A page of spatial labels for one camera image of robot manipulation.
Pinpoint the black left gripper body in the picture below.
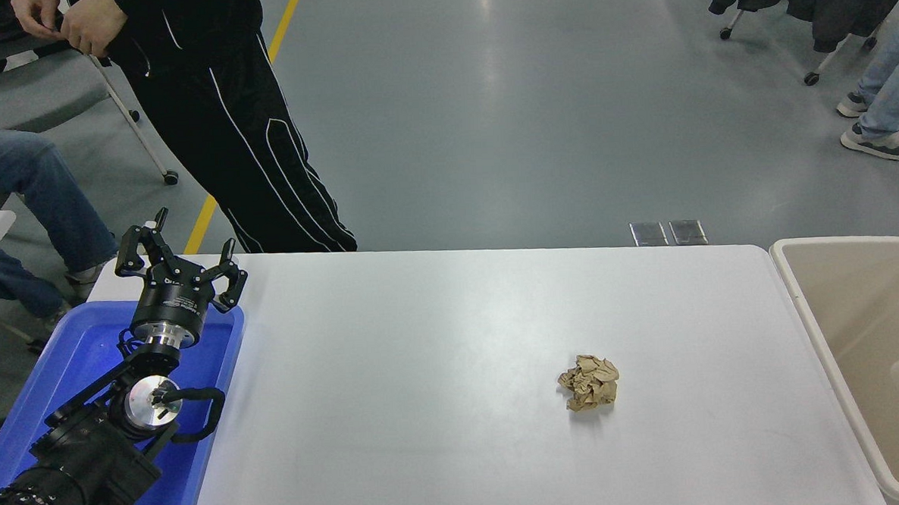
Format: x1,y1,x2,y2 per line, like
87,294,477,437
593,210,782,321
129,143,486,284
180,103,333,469
128,267,218,338

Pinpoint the crumpled tan paper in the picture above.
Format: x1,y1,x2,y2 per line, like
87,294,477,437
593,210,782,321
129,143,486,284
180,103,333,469
556,353,622,413

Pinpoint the person's hand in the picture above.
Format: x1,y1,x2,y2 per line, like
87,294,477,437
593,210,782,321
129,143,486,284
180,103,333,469
58,0,130,60
11,0,63,42

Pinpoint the blue plastic tray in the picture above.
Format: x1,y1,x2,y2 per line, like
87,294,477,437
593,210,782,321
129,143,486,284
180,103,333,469
0,294,253,505

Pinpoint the person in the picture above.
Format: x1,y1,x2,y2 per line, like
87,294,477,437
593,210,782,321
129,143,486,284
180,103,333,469
11,0,359,267
0,114,124,322
832,5,899,164

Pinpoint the metal floor plate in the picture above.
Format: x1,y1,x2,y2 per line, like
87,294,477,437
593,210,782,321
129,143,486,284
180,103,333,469
629,221,670,248
668,219,709,246

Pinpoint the large pale bin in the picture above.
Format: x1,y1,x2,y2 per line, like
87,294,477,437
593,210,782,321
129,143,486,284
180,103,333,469
769,233,899,505

